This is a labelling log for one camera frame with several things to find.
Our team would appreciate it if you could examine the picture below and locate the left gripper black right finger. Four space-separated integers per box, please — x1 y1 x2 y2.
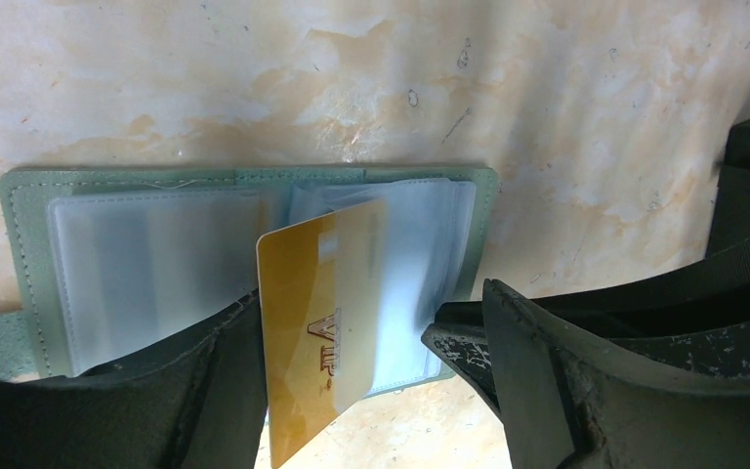
482 280 750 468

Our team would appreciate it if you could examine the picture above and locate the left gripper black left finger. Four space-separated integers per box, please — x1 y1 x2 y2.
0 293 267 468

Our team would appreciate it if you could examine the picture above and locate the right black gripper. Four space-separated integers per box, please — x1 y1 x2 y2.
420 107 750 415

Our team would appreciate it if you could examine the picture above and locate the orange credit card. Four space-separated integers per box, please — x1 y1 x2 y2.
257 200 387 468

